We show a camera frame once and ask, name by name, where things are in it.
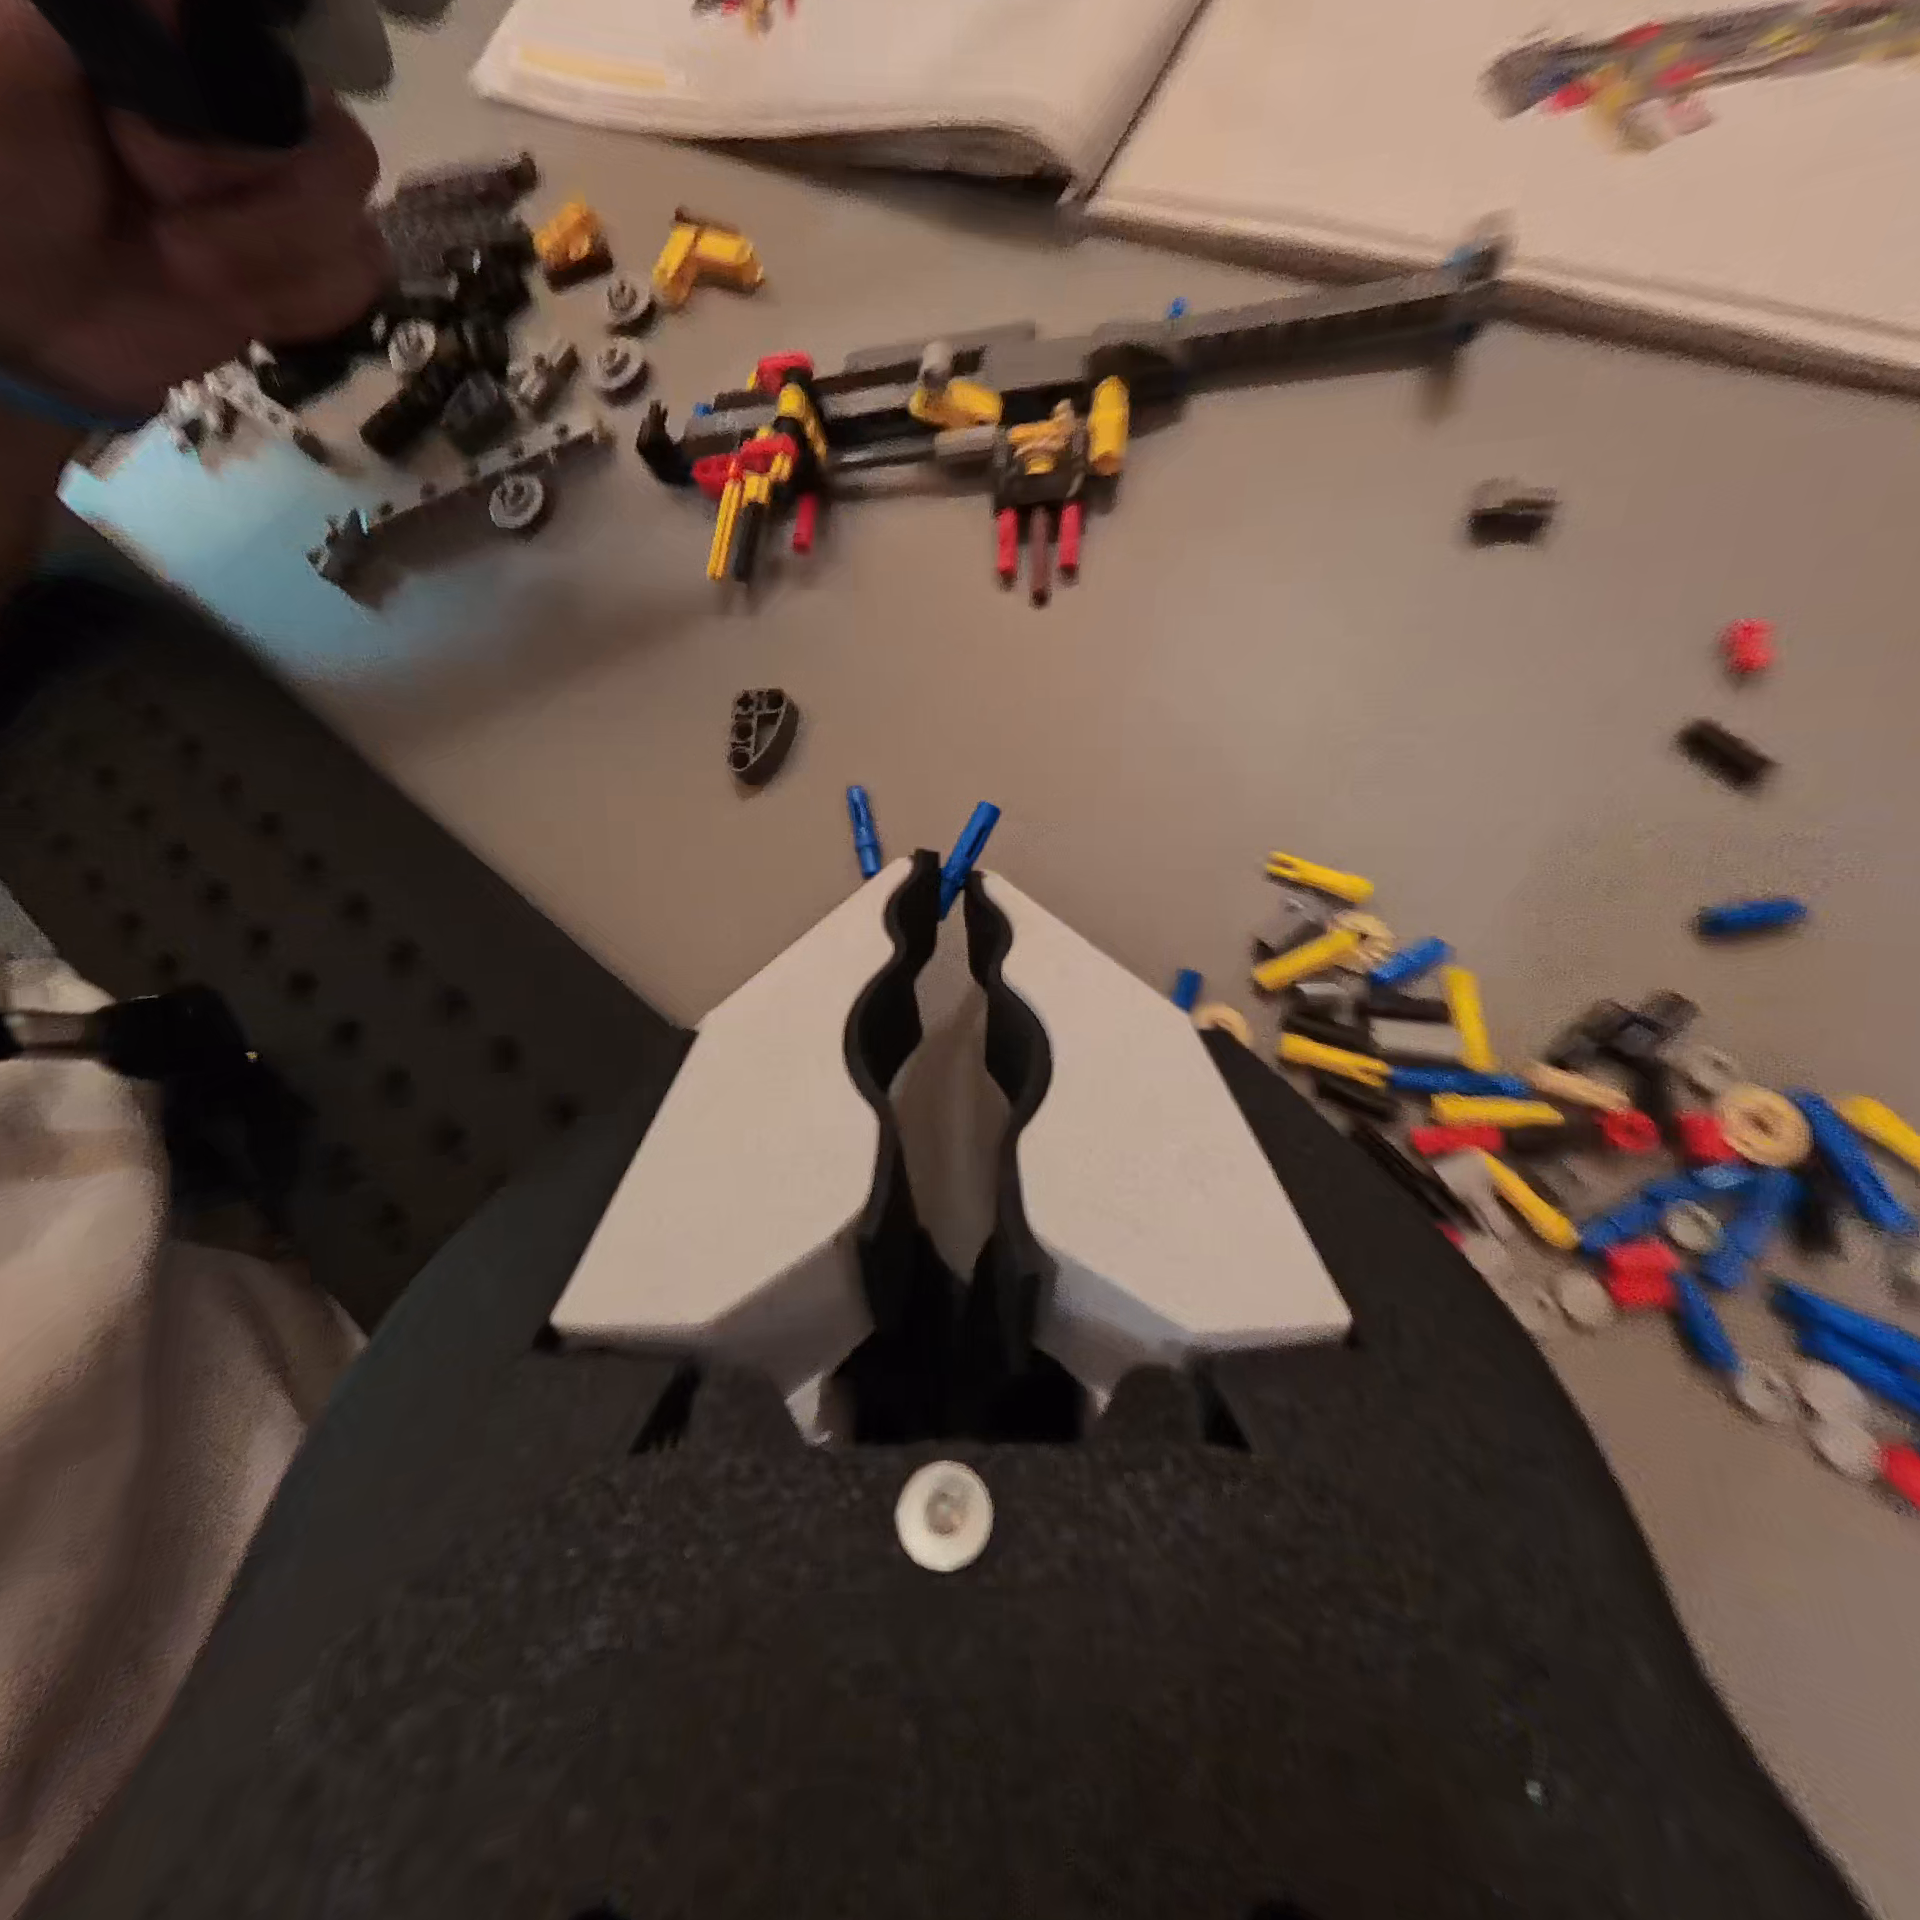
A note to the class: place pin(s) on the grey lego beam assembly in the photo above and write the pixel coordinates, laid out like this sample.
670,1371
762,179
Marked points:
932,405

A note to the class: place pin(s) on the blue wristband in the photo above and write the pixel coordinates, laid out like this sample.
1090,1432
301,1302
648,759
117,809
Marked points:
61,405

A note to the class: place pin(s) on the dark grey lego connector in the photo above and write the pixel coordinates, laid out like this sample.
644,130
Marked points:
1506,515

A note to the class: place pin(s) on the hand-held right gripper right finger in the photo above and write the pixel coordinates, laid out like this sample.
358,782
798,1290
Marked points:
1185,1185

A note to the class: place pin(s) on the lego instruction booklet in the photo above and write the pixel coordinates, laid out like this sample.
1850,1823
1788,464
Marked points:
1350,150

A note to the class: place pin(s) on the single short black lego pin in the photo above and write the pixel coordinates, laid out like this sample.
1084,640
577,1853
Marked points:
1724,750

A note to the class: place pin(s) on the single blue lego pin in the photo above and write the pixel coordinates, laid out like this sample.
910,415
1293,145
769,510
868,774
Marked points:
868,829
973,839
1752,915

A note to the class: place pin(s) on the small grey connector piece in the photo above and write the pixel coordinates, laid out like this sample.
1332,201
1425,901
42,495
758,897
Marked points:
762,734

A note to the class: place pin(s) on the grey lego wheel hub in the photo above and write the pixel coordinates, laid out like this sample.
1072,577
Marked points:
620,365
517,505
629,303

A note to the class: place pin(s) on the black perforated panel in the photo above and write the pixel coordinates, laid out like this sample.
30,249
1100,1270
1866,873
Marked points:
301,901

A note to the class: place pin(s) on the single red lego pin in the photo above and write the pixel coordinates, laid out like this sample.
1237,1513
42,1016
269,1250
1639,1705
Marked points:
1744,646

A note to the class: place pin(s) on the pile of small lego pins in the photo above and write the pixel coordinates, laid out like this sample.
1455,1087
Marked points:
1576,1142

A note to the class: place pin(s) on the yellow three-hole lego beam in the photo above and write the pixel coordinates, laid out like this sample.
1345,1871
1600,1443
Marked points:
569,243

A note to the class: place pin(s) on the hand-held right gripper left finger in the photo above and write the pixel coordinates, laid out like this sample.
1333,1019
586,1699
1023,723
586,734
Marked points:
704,1185

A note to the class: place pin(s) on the yellow angled technic beams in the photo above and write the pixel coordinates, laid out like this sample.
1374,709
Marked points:
682,269

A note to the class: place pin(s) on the person's left hand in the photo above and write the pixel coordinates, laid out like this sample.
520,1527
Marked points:
182,255

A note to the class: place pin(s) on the pile of black grey beams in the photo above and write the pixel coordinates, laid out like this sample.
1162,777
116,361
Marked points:
452,390

